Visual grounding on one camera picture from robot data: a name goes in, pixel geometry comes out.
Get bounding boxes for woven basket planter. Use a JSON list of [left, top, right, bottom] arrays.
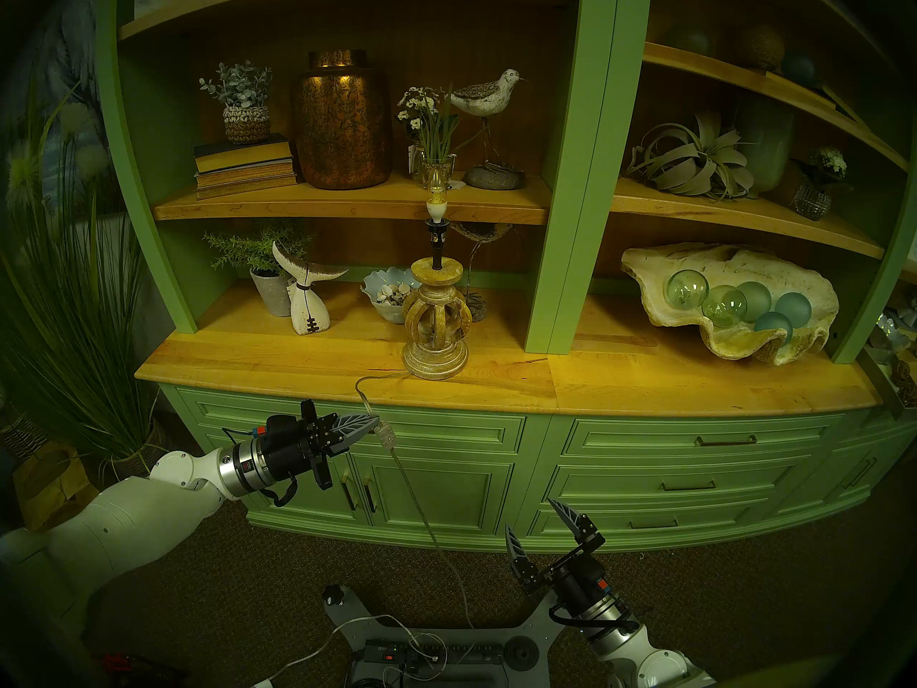
[[100, 421, 180, 483]]

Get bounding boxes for clear green glass ball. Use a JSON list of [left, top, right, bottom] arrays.
[[701, 285, 748, 328], [664, 269, 710, 311]]

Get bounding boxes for tall green grass plant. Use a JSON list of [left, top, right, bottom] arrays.
[[0, 85, 180, 479]]

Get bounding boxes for black power strip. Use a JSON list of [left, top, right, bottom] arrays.
[[362, 640, 506, 677]]

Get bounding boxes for old book yellowed pages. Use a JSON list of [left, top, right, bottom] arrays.
[[195, 160, 297, 188], [193, 135, 294, 173], [196, 174, 300, 201]]

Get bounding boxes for grey air plant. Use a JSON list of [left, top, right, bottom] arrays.
[[625, 110, 757, 200]]

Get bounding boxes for brown woven decor ball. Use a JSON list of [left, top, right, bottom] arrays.
[[734, 21, 787, 71]]

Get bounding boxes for white flowers in glass vase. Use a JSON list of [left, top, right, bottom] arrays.
[[398, 86, 461, 191]]

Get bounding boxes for small plant in woven pot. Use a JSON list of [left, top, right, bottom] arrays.
[[198, 60, 274, 145]]

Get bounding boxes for green wooden shelf cabinet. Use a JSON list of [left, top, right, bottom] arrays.
[[97, 0, 917, 555]]

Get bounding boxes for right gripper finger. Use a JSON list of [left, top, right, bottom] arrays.
[[506, 527, 547, 596], [549, 499, 606, 553]]

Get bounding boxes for white whale tail figurine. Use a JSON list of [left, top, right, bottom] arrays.
[[272, 241, 350, 336]]

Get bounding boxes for carved wooden table lamp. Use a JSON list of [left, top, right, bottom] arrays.
[[401, 219, 474, 381]]

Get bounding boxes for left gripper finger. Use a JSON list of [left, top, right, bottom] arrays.
[[320, 413, 380, 436], [324, 427, 377, 456]]

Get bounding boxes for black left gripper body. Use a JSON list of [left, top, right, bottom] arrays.
[[252, 400, 334, 490]]

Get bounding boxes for frosted teal glass ball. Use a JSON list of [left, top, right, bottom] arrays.
[[754, 311, 794, 345], [738, 280, 773, 322], [774, 292, 813, 329]]

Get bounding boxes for striped woven basket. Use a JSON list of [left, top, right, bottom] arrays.
[[0, 406, 49, 462]]

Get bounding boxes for clear lamp cable with switch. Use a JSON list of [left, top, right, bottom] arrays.
[[355, 371, 477, 630]]

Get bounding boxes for large copper metal vase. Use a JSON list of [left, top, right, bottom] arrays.
[[292, 49, 393, 191]]

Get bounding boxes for small plant in crystal vase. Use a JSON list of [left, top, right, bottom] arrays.
[[788, 146, 850, 221]]

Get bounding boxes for giant clam shell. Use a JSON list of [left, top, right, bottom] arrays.
[[620, 242, 840, 366]]

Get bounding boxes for tall green glass vase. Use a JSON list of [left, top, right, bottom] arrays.
[[734, 92, 796, 193]]

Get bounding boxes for dark blue decor ball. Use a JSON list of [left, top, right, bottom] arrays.
[[781, 51, 817, 87]]

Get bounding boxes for thin white cable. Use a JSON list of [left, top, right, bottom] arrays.
[[251, 611, 448, 688]]

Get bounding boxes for herb plant in grey pot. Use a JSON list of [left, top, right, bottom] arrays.
[[203, 224, 316, 318]]

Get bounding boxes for dark green decor ball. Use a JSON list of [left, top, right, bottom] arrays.
[[663, 21, 711, 57]]

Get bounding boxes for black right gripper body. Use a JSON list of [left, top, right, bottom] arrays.
[[537, 547, 610, 616]]

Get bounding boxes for shorebird figurine on stone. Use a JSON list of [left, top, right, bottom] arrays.
[[450, 68, 527, 191]]

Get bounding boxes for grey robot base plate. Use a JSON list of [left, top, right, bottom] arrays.
[[321, 585, 574, 688]]

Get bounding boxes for pale blue wavy bowl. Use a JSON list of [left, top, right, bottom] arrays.
[[360, 267, 420, 325]]

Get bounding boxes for blue wall picture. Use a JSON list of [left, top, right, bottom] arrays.
[[0, 0, 119, 214]]

